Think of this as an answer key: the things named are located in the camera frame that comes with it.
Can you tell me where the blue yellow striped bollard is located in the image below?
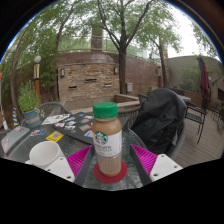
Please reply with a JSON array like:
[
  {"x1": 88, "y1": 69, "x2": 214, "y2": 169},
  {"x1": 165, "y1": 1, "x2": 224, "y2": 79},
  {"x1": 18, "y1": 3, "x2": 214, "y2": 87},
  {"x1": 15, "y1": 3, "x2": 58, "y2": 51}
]
[{"x1": 12, "y1": 107, "x2": 19, "y2": 127}]

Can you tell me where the black jacket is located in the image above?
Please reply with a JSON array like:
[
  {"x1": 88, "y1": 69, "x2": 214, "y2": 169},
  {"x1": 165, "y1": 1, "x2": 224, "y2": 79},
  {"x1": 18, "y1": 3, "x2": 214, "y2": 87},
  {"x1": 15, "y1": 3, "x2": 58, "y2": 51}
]
[{"x1": 130, "y1": 87, "x2": 188, "y2": 156}]

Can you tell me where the green-capped coffee drink bottle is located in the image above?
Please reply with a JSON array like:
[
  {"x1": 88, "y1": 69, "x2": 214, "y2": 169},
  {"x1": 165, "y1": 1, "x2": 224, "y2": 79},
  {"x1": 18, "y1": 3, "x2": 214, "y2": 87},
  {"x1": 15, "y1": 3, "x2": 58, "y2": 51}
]
[{"x1": 91, "y1": 101, "x2": 123, "y2": 178}]

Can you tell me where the yellow card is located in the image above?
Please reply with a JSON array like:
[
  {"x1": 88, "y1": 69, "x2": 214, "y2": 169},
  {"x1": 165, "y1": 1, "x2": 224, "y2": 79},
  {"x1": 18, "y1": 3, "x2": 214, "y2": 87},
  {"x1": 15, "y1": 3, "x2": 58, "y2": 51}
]
[{"x1": 45, "y1": 130, "x2": 65, "y2": 143}]

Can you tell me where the closed maroon patio umbrella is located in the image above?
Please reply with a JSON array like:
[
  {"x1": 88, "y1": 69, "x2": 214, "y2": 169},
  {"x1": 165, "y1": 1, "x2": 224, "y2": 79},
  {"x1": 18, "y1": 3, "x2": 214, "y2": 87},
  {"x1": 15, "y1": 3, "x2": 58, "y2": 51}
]
[{"x1": 197, "y1": 54, "x2": 212, "y2": 111}]

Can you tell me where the potted plant in blue pot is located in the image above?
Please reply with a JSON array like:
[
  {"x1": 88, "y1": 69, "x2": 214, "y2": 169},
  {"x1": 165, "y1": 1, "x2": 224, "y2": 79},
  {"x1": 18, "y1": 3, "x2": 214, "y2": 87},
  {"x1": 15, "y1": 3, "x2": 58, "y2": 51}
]
[{"x1": 17, "y1": 79, "x2": 44, "y2": 129}]

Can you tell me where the grey laptop with stickers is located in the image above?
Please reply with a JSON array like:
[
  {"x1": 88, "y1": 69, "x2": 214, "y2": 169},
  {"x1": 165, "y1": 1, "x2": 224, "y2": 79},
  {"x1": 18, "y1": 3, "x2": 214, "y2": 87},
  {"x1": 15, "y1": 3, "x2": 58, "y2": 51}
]
[{"x1": 0, "y1": 125, "x2": 31, "y2": 155}]

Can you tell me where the black laptop with stickers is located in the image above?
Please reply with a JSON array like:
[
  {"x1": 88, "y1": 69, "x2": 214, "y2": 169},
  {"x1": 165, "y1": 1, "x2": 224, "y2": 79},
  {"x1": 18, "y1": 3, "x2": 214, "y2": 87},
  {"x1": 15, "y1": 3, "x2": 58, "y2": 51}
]
[{"x1": 52, "y1": 112, "x2": 129, "y2": 146}]

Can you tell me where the white ceramic mug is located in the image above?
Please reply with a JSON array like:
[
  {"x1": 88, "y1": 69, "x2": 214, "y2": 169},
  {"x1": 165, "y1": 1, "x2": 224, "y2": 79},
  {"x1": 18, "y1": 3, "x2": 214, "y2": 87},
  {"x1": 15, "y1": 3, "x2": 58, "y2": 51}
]
[{"x1": 24, "y1": 140, "x2": 66, "y2": 170}]

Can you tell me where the leaning grey-trunked tree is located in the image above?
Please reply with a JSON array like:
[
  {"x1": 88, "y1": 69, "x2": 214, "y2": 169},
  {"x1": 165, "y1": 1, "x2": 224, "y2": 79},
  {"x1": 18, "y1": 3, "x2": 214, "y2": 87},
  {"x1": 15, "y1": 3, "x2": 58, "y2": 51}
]
[{"x1": 0, "y1": 9, "x2": 78, "y2": 125}]

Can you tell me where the blue sticker sheet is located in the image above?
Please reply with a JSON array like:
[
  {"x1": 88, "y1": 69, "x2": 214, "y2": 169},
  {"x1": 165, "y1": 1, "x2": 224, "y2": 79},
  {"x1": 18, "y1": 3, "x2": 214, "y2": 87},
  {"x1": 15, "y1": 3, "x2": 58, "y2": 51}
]
[{"x1": 29, "y1": 128, "x2": 48, "y2": 137}]

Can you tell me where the white sticker sheet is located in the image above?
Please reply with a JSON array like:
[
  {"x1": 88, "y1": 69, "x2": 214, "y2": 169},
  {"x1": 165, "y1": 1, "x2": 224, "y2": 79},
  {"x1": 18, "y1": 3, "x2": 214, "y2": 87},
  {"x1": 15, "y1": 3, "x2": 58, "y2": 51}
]
[{"x1": 41, "y1": 113, "x2": 71, "y2": 126}]

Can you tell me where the round patio table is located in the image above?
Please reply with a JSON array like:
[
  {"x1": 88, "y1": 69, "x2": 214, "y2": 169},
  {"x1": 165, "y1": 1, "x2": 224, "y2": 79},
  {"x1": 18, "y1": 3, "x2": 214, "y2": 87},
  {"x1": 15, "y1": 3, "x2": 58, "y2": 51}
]
[{"x1": 173, "y1": 94, "x2": 193, "y2": 106}]

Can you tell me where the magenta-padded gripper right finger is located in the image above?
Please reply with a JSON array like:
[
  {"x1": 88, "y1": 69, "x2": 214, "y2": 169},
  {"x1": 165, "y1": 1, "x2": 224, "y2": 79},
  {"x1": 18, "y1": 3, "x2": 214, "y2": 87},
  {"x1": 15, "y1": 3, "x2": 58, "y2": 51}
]
[{"x1": 128, "y1": 143, "x2": 184, "y2": 187}]

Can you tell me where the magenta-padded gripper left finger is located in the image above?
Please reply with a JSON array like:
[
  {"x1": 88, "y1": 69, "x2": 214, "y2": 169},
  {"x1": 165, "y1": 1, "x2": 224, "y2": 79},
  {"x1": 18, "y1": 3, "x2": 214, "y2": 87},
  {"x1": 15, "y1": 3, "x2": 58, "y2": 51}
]
[{"x1": 44, "y1": 144, "x2": 97, "y2": 188}]

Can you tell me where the flat round red coaster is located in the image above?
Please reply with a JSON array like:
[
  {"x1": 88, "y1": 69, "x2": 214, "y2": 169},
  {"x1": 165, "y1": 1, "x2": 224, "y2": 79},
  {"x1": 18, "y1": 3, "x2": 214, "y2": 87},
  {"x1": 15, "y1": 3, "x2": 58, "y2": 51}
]
[{"x1": 92, "y1": 160, "x2": 129, "y2": 184}]

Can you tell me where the black metal chair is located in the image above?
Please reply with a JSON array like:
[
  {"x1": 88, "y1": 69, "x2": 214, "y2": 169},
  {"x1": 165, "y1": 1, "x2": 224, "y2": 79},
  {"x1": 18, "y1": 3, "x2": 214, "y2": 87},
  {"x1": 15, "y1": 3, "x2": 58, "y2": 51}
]
[
  {"x1": 184, "y1": 96, "x2": 211, "y2": 145},
  {"x1": 137, "y1": 92, "x2": 150, "y2": 106}
]

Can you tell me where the large dark-trunked tree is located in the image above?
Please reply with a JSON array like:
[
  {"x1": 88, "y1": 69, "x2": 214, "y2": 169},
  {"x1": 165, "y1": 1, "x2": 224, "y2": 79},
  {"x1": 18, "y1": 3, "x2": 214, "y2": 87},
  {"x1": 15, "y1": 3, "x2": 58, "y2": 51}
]
[{"x1": 76, "y1": 0, "x2": 168, "y2": 95}]

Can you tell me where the stone brick fountain wall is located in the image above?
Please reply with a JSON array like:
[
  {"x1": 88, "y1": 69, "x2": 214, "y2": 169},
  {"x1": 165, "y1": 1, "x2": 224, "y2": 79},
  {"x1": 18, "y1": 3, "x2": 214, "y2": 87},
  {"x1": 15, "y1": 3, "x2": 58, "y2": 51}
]
[{"x1": 56, "y1": 51, "x2": 123, "y2": 108}]

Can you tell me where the slim tree by wall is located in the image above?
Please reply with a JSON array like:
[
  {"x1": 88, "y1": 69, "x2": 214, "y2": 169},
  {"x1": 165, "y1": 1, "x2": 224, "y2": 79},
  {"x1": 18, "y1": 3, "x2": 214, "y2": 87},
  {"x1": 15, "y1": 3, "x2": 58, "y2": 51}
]
[{"x1": 143, "y1": 19, "x2": 184, "y2": 89}]

